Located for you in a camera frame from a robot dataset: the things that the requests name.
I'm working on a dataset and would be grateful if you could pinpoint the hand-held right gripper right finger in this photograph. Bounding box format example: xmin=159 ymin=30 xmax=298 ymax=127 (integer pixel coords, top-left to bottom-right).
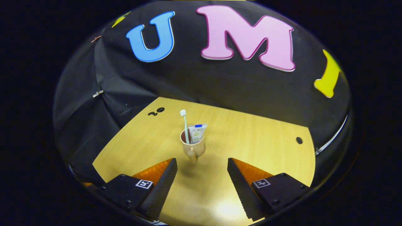
xmin=227 ymin=158 xmax=311 ymax=221

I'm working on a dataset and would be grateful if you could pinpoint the wooden desktop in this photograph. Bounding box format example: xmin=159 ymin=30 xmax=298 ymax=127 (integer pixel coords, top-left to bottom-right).
xmin=93 ymin=97 xmax=316 ymax=226

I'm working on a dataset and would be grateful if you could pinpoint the beige cup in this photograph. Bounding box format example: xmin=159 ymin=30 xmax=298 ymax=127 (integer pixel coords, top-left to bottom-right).
xmin=180 ymin=129 xmax=206 ymax=164

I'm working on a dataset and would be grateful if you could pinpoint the pale green toothbrush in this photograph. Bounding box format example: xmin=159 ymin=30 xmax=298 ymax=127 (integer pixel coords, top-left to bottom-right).
xmin=180 ymin=109 xmax=190 ymax=144

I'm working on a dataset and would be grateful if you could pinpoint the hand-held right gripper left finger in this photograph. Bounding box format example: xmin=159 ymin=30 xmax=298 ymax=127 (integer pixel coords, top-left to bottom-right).
xmin=97 ymin=158 xmax=178 ymax=221

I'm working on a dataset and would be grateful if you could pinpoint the white toothpaste tube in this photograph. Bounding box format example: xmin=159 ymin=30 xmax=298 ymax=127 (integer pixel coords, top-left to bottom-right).
xmin=188 ymin=124 xmax=208 ymax=145

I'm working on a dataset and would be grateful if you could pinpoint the black backdrop cloth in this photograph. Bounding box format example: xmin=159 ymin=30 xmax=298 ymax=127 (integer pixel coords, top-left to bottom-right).
xmin=53 ymin=0 xmax=351 ymax=189

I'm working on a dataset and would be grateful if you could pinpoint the white cable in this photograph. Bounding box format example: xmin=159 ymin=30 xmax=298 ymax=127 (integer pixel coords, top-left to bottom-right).
xmin=315 ymin=115 xmax=348 ymax=155

